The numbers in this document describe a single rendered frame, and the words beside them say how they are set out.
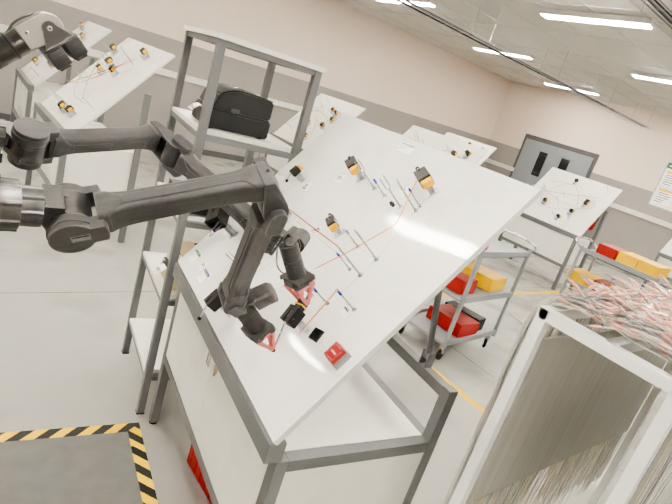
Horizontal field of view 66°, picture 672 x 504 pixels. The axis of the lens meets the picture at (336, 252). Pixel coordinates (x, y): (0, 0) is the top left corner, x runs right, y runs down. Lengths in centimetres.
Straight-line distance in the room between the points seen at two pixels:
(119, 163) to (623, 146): 1088
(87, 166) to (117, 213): 365
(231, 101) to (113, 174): 245
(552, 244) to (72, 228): 775
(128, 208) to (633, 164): 1245
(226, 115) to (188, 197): 142
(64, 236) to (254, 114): 158
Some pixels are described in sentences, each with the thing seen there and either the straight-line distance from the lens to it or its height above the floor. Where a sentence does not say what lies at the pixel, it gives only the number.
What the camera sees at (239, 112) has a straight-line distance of 242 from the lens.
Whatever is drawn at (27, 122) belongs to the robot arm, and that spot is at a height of 149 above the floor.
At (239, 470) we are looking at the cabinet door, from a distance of 178.
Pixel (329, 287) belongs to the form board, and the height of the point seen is 119.
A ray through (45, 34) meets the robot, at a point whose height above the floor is 171.
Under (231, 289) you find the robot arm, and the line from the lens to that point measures 132.
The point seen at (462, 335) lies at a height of 20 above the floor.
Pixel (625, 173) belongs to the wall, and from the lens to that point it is 1307.
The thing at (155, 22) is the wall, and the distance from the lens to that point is 917.
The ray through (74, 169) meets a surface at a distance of 463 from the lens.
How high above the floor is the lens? 178
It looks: 17 degrees down
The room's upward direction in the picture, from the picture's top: 18 degrees clockwise
